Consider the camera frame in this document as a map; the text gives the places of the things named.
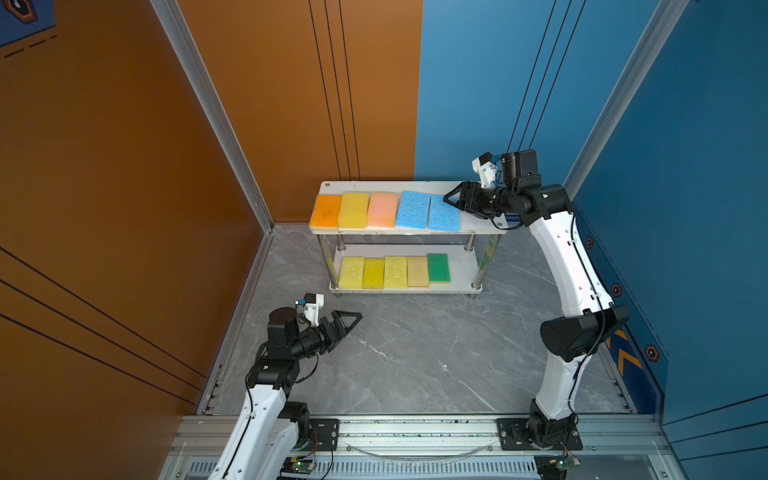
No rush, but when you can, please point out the orange sponge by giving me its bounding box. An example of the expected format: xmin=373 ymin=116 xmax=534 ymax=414
xmin=309 ymin=195 xmax=342 ymax=231

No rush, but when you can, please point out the right aluminium corner post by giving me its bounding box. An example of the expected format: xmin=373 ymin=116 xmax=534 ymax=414
xmin=564 ymin=0 xmax=689 ymax=199

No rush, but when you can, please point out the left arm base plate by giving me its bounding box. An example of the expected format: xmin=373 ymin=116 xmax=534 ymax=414
xmin=293 ymin=417 xmax=340 ymax=454

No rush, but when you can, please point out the left circuit board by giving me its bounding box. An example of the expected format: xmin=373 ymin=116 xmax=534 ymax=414
xmin=280 ymin=457 xmax=317 ymax=476

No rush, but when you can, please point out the aluminium corner post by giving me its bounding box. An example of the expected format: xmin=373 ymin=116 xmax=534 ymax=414
xmin=564 ymin=0 xmax=689 ymax=199
xmin=149 ymin=0 xmax=276 ymax=234

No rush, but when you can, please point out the pale yellow sponge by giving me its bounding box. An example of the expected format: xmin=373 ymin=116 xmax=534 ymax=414
xmin=407 ymin=256 xmax=430 ymax=288

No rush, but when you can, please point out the green scrub sponge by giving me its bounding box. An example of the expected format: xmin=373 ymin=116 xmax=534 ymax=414
xmin=427 ymin=253 xmax=451 ymax=284

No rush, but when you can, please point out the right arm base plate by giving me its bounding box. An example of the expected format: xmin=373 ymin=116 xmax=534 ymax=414
xmin=495 ymin=417 xmax=584 ymax=452

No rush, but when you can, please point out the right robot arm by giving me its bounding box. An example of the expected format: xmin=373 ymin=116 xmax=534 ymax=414
xmin=443 ymin=150 xmax=629 ymax=450

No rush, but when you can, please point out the aluminium front rail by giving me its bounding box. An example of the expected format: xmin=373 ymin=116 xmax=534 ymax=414
xmin=157 ymin=413 xmax=688 ymax=480

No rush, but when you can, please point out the left aluminium corner post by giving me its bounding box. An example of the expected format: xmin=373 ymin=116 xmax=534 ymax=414
xmin=149 ymin=0 xmax=276 ymax=234

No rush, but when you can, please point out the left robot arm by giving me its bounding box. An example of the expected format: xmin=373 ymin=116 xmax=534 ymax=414
xmin=210 ymin=307 xmax=363 ymax=479

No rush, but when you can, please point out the bright yellow foam sponge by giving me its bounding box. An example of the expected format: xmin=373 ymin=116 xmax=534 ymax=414
xmin=362 ymin=258 xmax=385 ymax=290

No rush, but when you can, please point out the circuit board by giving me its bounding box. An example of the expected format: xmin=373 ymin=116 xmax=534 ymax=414
xmin=534 ymin=456 xmax=581 ymax=480
xmin=280 ymin=457 xmax=317 ymax=476

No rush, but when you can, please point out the pink sponge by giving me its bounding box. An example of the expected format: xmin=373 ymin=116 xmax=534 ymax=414
xmin=366 ymin=192 xmax=399 ymax=229

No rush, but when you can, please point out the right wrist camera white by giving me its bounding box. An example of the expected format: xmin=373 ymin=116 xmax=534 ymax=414
xmin=471 ymin=152 xmax=498 ymax=189

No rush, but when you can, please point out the right circuit board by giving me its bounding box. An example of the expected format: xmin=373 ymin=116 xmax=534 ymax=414
xmin=534 ymin=456 xmax=581 ymax=480

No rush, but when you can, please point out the blue sponge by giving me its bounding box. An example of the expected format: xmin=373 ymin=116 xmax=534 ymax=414
xmin=428 ymin=195 xmax=460 ymax=233
xmin=395 ymin=191 xmax=431 ymax=230

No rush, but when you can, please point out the white two-tier shelf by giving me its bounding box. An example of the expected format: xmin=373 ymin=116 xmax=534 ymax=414
xmin=310 ymin=212 xmax=507 ymax=295

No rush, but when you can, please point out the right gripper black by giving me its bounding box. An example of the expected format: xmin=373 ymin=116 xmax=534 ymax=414
xmin=442 ymin=181 xmax=517 ymax=219

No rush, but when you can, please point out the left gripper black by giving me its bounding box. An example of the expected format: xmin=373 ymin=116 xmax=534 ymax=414
xmin=289 ymin=312 xmax=360 ymax=363

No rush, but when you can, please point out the yellow porous sponge large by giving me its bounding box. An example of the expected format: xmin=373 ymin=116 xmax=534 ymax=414
xmin=338 ymin=257 xmax=365 ymax=290

